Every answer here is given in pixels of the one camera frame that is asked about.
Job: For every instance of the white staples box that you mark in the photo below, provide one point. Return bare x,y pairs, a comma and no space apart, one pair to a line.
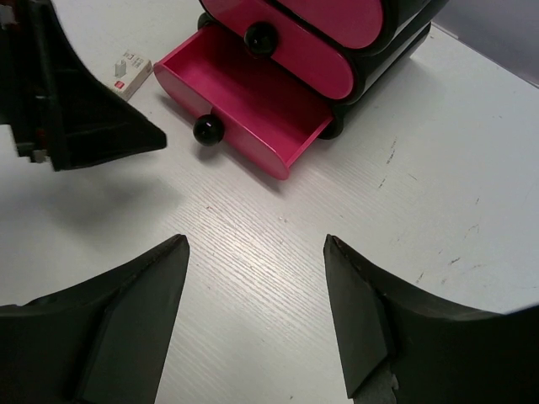
130,72

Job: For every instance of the pink drawer with black knob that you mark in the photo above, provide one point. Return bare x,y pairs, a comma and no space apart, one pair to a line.
352,24

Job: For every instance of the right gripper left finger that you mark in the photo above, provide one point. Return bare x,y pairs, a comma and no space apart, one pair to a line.
104,340

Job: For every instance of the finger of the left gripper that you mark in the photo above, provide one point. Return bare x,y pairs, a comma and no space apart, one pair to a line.
56,108

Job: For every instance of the black drawer cabinet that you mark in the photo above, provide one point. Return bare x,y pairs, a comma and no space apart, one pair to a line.
405,26

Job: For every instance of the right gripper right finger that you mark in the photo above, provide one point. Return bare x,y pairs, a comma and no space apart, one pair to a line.
401,344

